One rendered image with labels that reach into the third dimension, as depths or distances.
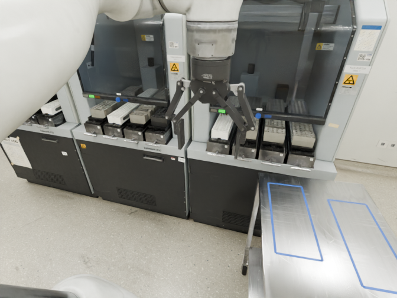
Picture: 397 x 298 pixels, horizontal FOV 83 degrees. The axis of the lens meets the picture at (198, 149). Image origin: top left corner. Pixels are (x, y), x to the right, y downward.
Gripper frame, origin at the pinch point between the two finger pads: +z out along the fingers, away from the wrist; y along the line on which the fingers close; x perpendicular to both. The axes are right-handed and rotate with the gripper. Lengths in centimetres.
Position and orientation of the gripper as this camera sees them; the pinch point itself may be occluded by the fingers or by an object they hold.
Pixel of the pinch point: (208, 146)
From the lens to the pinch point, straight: 53.5
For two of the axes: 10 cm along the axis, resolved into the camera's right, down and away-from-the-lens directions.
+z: 0.0, 8.4, 5.4
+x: 2.8, -5.2, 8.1
